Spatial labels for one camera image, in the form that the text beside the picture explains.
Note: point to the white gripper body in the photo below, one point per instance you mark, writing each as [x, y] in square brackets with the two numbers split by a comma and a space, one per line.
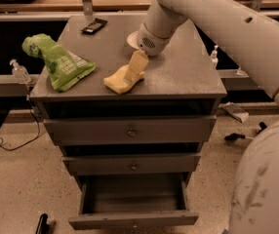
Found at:
[151, 44]

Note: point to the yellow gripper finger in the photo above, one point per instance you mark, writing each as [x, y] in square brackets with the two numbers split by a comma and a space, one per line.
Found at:
[136, 66]

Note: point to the yellow sponge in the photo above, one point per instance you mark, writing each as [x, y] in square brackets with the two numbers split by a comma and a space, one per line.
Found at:
[117, 82]

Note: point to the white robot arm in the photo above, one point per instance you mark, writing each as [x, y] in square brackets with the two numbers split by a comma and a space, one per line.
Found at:
[252, 40]

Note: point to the grey drawer cabinet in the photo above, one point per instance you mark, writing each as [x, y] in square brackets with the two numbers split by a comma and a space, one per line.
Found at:
[180, 82]

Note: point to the grey top drawer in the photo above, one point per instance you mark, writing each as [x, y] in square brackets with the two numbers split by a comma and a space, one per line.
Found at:
[129, 130]

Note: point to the grey drawer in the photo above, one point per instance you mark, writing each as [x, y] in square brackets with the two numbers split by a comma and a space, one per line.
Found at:
[116, 201]
[131, 164]
[129, 130]

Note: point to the grey middle drawer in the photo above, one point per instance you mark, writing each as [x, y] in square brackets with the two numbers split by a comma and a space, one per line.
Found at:
[131, 164]

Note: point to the grey bottom drawer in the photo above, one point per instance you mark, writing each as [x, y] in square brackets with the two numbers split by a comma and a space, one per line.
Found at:
[116, 201]

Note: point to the white bowl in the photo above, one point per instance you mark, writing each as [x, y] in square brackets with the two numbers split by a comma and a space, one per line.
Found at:
[132, 40]

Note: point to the white pump bottle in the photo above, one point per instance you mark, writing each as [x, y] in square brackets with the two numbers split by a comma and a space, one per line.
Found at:
[214, 56]

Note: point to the green chip bag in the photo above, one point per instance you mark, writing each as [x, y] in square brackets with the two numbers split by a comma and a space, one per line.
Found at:
[65, 68]

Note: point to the wooden shelf left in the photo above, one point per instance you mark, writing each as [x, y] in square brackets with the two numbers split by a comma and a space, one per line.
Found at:
[76, 6]

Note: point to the grey folded cloth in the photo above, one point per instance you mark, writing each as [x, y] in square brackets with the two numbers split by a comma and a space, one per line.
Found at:
[236, 111]

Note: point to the black chair base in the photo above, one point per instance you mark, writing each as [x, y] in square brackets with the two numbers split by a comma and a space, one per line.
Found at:
[235, 136]

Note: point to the clear sanitizer pump bottle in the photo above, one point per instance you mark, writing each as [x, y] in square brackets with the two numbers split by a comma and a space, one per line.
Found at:
[20, 72]

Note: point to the black object bottom left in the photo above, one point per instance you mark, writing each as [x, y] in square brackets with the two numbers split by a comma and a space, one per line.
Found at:
[44, 225]

